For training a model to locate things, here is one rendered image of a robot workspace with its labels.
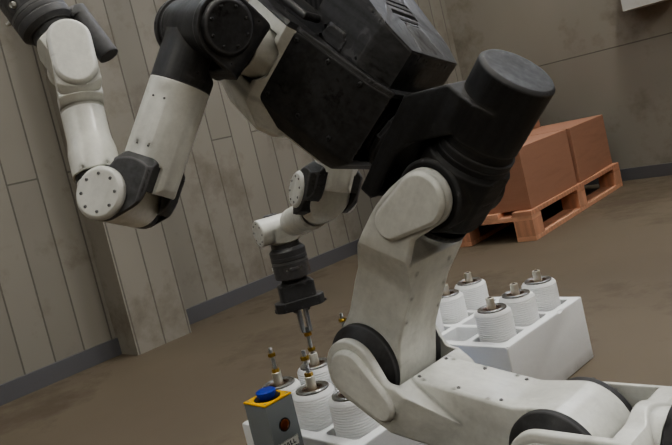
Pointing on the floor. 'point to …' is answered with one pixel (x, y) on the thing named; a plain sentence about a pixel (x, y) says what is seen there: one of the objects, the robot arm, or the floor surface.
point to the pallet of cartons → (553, 179)
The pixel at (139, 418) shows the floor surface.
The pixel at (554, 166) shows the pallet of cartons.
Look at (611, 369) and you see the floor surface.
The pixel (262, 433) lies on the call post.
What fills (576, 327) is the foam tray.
